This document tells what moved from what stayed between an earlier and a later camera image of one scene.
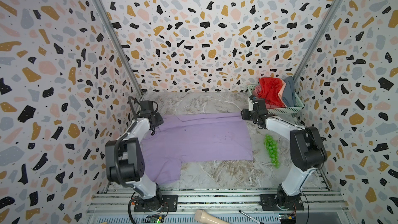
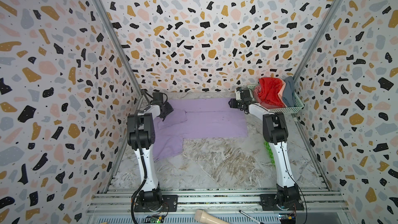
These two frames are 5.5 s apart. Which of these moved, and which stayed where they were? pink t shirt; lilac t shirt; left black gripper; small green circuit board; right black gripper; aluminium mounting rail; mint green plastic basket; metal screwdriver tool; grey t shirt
Moved: left black gripper; lilac t shirt; right black gripper
Stayed: mint green plastic basket; metal screwdriver tool; aluminium mounting rail; small green circuit board; grey t shirt; pink t shirt
